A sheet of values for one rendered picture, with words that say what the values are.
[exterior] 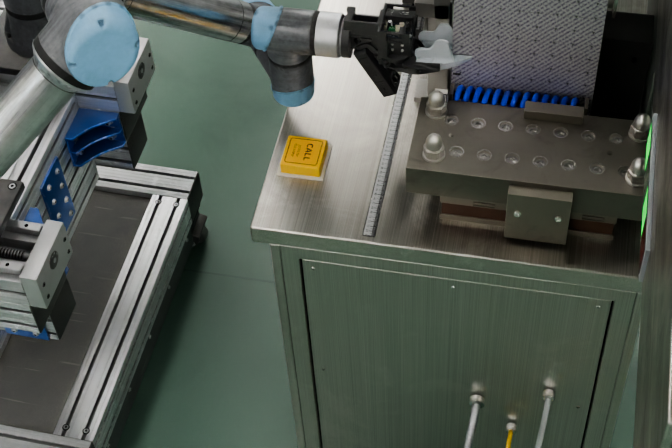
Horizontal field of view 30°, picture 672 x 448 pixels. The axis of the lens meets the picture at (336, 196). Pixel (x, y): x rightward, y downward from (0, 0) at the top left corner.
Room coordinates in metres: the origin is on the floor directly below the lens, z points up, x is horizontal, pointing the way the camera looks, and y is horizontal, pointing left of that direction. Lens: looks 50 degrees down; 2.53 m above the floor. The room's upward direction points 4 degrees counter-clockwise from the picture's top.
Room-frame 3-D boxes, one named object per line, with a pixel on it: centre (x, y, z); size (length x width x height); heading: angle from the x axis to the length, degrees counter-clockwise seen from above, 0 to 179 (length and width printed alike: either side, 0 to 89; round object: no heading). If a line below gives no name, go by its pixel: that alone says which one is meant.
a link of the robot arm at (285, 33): (1.56, 0.06, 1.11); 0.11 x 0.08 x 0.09; 75
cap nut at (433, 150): (1.33, -0.16, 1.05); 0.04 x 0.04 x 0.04
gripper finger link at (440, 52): (1.48, -0.19, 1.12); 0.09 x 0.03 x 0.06; 74
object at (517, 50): (1.46, -0.32, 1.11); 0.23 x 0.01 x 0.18; 75
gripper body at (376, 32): (1.52, -0.09, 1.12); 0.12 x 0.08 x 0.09; 75
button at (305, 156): (1.45, 0.05, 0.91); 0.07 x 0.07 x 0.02; 75
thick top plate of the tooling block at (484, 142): (1.34, -0.33, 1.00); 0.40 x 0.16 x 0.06; 75
